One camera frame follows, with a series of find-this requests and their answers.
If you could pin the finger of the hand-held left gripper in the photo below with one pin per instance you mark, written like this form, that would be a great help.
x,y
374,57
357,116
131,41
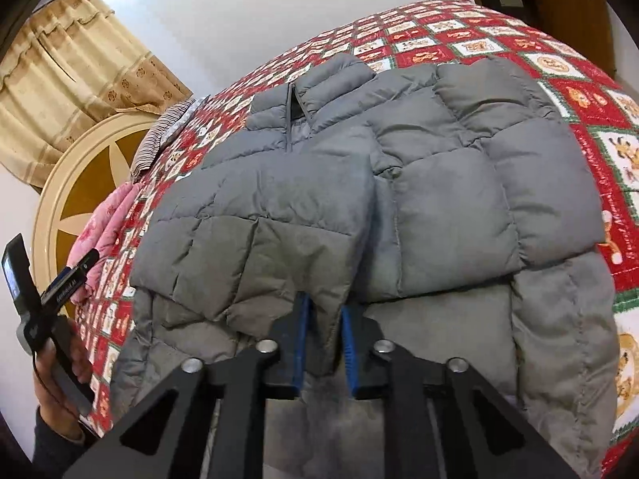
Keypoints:
x,y
87,262

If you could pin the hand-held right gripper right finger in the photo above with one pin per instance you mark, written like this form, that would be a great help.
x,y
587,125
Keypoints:
x,y
350,354

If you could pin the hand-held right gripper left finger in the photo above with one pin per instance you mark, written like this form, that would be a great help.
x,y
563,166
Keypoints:
x,y
301,339

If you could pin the grey puffer jacket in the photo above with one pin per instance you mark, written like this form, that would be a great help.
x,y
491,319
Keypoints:
x,y
424,184

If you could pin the person's left forearm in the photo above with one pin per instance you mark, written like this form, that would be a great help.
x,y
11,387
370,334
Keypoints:
x,y
55,444

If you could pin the person's left hand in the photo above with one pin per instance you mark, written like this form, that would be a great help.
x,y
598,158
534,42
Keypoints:
x,y
55,399

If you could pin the pink quilt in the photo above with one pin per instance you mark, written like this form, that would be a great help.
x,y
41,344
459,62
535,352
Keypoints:
x,y
110,224

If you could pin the cream and brown headboard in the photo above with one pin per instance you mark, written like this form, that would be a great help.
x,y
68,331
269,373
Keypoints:
x,y
65,194

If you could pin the striped pillow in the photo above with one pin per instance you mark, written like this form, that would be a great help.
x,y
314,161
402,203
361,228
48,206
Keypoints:
x,y
154,139

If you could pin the beige patterned curtain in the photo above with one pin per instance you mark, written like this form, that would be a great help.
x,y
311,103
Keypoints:
x,y
70,70

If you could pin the red bear-printed blanket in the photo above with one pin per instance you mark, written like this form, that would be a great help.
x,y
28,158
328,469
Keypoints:
x,y
499,35

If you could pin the brown wooden door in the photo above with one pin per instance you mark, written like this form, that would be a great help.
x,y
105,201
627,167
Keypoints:
x,y
569,5

